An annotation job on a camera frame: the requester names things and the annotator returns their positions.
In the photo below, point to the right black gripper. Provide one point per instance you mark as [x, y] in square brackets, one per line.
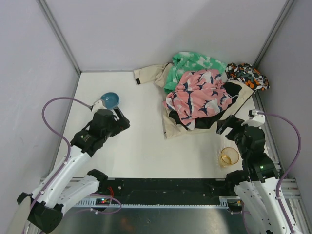
[229, 125]

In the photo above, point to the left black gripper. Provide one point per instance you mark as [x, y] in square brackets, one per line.
[120, 121]

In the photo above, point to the pink patterned cloth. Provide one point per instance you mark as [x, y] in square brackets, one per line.
[191, 80]

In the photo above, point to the beige jacket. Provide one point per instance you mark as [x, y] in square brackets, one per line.
[172, 124]

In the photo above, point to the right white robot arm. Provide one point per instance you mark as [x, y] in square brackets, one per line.
[258, 184]

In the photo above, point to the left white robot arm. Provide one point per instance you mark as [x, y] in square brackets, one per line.
[51, 200]

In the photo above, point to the black orange patterned cloth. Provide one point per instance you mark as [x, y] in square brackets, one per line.
[247, 74]

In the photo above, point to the green white tie-dye cloth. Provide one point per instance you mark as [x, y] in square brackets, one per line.
[190, 61]

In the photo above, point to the blue bowl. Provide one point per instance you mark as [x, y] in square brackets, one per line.
[110, 100]

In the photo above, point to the amber transparent cup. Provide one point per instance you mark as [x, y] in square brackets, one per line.
[228, 157]

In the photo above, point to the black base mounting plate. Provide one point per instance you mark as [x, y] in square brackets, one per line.
[166, 191]

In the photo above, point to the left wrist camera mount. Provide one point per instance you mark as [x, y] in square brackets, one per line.
[99, 104]

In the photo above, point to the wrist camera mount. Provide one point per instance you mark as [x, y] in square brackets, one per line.
[256, 119]
[99, 104]

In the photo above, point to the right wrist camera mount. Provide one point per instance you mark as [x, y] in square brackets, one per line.
[256, 119]

